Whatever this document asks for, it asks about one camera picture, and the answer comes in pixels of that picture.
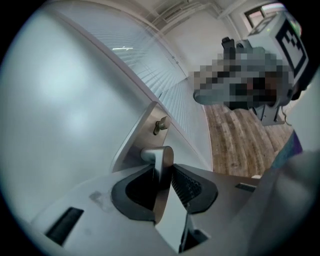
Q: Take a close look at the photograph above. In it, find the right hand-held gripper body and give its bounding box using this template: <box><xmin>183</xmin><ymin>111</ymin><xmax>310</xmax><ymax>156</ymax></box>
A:
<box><xmin>223</xmin><ymin>9</ymin><xmax>312</xmax><ymax>126</ymax></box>

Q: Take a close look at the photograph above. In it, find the ceiling air vent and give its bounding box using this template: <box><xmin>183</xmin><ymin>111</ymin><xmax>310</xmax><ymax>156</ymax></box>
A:
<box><xmin>152</xmin><ymin>0</ymin><xmax>195</xmax><ymax>25</ymax></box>

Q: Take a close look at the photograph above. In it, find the black office chair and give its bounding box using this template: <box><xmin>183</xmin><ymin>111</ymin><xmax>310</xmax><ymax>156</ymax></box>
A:
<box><xmin>221</xmin><ymin>36</ymin><xmax>237</xmax><ymax>61</ymax></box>

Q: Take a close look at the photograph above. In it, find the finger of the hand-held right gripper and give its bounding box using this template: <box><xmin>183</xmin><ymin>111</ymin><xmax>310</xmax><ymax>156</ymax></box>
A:
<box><xmin>193</xmin><ymin>83</ymin><xmax>232</xmax><ymax>106</ymax></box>

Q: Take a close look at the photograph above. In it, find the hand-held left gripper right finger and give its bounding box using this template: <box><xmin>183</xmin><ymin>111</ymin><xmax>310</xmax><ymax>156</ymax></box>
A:
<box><xmin>171</xmin><ymin>163</ymin><xmax>261</xmax><ymax>256</ymax></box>

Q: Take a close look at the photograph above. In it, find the metal door lever handle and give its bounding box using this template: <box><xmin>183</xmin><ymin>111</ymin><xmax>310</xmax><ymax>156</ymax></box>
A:
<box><xmin>111</xmin><ymin>101</ymin><xmax>189</xmax><ymax>254</ymax></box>

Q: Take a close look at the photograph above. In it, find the glass partition with blinds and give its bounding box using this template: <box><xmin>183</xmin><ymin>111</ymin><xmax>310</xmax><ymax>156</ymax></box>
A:
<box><xmin>59</xmin><ymin>0</ymin><xmax>215</xmax><ymax>173</ymax></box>

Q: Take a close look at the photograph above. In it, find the frosted glass door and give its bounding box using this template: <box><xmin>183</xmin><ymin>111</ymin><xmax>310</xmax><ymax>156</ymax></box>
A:
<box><xmin>0</xmin><ymin>9</ymin><xmax>173</xmax><ymax>225</ymax></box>

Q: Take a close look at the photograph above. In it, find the person's purple top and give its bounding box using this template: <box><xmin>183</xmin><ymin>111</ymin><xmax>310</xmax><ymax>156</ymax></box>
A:
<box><xmin>271</xmin><ymin>129</ymin><xmax>305</xmax><ymax>173</ymax></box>

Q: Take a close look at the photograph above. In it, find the dark framed window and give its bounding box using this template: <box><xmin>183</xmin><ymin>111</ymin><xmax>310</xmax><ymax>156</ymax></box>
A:
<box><xmin>243</xmin><ymin>4</ymin><xmax>278</xmax><ymax>28</ymax></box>

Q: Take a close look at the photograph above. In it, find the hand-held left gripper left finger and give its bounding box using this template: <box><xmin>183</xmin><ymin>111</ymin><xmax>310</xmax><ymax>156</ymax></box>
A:
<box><xmin>31</xmin><ymin>165</ymin><xmax>176</xmax><ymax>256</ymax></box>

